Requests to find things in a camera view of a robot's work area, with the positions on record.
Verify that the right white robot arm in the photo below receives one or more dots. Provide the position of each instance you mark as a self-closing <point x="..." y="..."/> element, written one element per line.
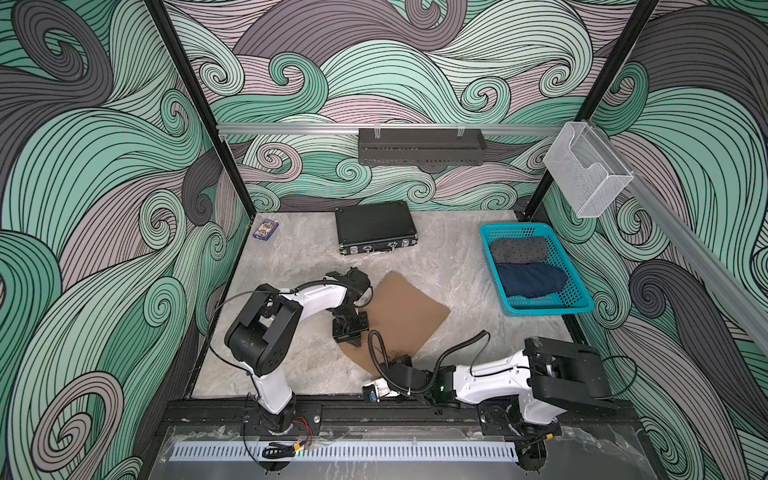
<point x="545" y="379"/>

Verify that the dark blue denim skirt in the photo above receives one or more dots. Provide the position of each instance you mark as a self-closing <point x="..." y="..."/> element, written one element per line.
<point x="533" y="280"/>

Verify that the purple card box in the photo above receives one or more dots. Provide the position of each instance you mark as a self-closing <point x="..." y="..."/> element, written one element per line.
<point x="265" y="229"/>

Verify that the clear mesh wall holder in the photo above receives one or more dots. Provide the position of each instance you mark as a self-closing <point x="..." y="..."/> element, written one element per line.
<point x="587" y="168"/>

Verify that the tan brown skirt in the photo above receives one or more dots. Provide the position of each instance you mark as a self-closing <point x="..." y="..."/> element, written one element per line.
<point x="404" y="316"/>

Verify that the black corner post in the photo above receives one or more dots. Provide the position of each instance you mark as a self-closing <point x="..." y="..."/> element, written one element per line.
<point x="616" y="59"/>
<point x="174" y="47"/>

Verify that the teal plastic basket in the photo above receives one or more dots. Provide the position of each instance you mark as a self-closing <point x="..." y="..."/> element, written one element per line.
<point x="571" y="299"/>

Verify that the black right corner post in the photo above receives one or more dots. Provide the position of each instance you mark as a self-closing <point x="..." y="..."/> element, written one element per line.
<point x="616" y="59"/>

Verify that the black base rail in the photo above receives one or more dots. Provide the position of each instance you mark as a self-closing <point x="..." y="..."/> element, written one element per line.
<point x="326" y="415"/>

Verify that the aluminium side rail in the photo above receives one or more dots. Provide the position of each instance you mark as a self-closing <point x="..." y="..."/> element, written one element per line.
<point x="710" y="200"/>

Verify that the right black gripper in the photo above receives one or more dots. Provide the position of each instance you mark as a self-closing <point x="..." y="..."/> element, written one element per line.
<point x="403" y="360"/>

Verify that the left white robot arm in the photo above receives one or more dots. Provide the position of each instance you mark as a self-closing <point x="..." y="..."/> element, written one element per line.
<point x="262" y="333"/>

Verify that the grey perforated wall shelf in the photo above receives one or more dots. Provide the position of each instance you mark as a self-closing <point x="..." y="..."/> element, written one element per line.
<point x="432" y="149"/>

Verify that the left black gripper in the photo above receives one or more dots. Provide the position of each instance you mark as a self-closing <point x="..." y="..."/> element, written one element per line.
<point x="355" y="337"/>

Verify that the black left corner post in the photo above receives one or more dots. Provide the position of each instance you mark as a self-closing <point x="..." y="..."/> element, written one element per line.
<point x="174" y="47"/>

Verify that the grey polka dot skirt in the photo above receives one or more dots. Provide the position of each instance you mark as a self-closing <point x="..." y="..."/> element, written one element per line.
<point x="519" y="250"/>

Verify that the black hard case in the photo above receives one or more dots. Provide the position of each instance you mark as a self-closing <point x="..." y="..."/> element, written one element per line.
<point x="373" y="228"/>

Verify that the aluminium back rail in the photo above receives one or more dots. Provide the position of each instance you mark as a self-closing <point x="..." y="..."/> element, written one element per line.
<point x="305" y="128"/>

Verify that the white slotted cable duct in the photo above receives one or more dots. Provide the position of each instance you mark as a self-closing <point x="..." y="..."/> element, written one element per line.
<point x="355" y="450"/>

